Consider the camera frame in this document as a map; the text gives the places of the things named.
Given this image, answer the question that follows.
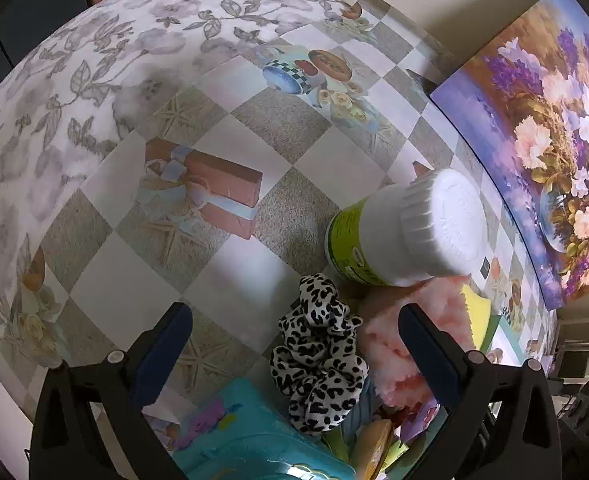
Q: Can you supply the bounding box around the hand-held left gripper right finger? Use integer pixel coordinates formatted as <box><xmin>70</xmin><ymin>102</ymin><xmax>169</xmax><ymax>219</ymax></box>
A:
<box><xmin>398</xmin><ymin>304</ymin><xmax>563</xmax><ymax>480</ymax></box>

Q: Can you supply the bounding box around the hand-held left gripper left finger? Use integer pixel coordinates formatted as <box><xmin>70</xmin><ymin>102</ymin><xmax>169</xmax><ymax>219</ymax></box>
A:
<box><xmin>29</xmin><ymin>301</ymin><xmax>194</xmax><ymax>480</ymax></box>

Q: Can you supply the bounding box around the pink fluffy cloth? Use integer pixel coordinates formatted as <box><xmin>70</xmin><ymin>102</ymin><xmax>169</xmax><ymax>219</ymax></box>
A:
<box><xmin>359</xmin><ymin>274</ymin><xmax>475</xmax><ymax>407</ymax></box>

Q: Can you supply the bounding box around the yellow sponge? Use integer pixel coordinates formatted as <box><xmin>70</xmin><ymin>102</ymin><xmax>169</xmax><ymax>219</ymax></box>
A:
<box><xmin>462</xmin><ymin>285</ymin><xmax>493</xmax><ymax>353</ymax></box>

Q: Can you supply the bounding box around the purple packet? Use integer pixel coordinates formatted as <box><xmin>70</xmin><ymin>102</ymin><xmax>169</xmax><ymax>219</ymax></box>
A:
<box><xmin>399</xmin><ymin>395</ymin><xmax>450</xmax><ymax>443</ymax></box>

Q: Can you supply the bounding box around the yellow round pad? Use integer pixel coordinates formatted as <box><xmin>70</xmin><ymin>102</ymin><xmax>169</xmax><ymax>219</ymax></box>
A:
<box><xmin>349</xmin><ymin>419</ymin><xmax>394</xmax><ymax>480</ymax></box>

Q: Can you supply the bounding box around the leopard print scrunchie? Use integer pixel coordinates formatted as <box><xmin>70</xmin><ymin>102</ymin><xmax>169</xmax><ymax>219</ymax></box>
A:
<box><xmin>270</xmin><ymin>273</ymin><xmax>370</xmax><ymax>433</ymax></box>

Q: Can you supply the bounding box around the light green cloth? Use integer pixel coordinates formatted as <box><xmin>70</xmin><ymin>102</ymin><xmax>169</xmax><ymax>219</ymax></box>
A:
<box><xmin>322</xmin><ymin>422</ymin><xmax>353</xmax><ymax>463</ymax></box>

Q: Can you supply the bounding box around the white jar with green label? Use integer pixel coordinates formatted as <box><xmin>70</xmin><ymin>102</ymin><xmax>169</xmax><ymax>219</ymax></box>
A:
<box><xmin>325</xmin><ymin>167</ymin><xmax>489</xmax><ymax>288</ymax></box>

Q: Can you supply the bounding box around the teal toy case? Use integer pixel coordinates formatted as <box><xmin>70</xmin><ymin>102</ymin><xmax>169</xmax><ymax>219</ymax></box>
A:
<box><xmin>172</xmin><ymin>377</ymin><xmax>358</xmax><ymax>480</ymax></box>

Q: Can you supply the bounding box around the dark furniture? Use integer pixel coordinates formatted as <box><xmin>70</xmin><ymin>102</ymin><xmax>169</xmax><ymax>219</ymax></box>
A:
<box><xmin>549</xmin><ymin>345</ymin><xmax>589</xmax><ymax>461</ymax></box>

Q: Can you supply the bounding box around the checkered printed tablecloth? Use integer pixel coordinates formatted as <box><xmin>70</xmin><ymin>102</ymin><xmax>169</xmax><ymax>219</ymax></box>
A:
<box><xmin>12</xmin><ymin>0</ymin><xmax>560</xmax><ymax>480</ymax></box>

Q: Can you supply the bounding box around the floral painting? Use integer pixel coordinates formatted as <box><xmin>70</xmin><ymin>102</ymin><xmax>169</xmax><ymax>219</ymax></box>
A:
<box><xmin>431</xmin><ymin>0</ymin><xmax>589</xmax><ymax>311</ymax></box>

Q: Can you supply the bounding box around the white grey floral cloth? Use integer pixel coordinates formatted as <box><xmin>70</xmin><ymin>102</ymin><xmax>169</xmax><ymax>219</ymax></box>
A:
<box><xmin>0</xmin><ymin>0</ymin><xmax>360</xmax><ymax>396</ymax></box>

